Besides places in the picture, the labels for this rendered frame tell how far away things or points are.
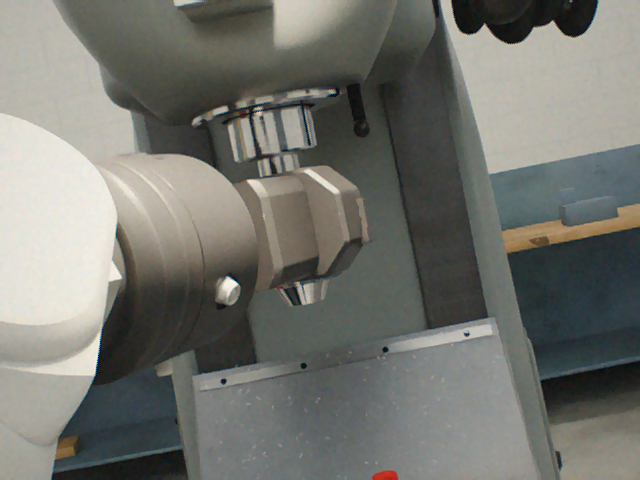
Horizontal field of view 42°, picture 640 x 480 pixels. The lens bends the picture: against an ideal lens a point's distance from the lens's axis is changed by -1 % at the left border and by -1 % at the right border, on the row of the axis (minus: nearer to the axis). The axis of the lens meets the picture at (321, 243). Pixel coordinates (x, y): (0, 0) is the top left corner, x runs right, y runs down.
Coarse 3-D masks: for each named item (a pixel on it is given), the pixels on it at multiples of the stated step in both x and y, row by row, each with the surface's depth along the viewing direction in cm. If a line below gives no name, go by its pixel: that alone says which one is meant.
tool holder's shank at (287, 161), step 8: (288, 152) 46; (296, 152) 46; (256, 160) 46; (264, 160) 46; (272, 160) 46; (280, 160) 46; (288, 160) 46; (296, 160) 47; (264, 168) 46; (272, 168) 46; (280, 168) 46; (288, 168) 46; (296, 168) 47
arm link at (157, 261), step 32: (96, 160) 32; (128, 160) 33; (128, 192) 30; (160, 192) 31; (128, 224) 30; (160, 224) 30; (192, 224) 32; (128, 256) 30; (160, 256) 30; (192, 256) 31; (128, 288) 30; (160, 288) 30; (192, 288) 31; (128, 320) 30; (160, 320) 30; (192, 320) 32; (128, 352) 31; (160, 352) 32; (96, 384) 32
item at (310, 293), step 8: (328, 280) 47; (288, 288) 46; (296, 288) 46; (304, 288) 46; (312, 288) 46; (320, 288) 47; (288, 296) 47; (296, 296) 46; (304, 296) 46; (312, 296) 46; (320, 296) 47; (288, 304) 47; (296, 304) 47; (304, 304) 47
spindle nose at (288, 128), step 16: (256, 112) 45; (272, 112) 45; (288, 112) 45; (304, 112) 46; (240, 128) 45; (256, 128) 45; (272, 128) 45; (288, 128) 45; (304, 128) 46; (240, 144) 46; (256, 144) 45; (272, 144) 45; (288, 144) 45; (304, 144) 46; (240, 160) 46
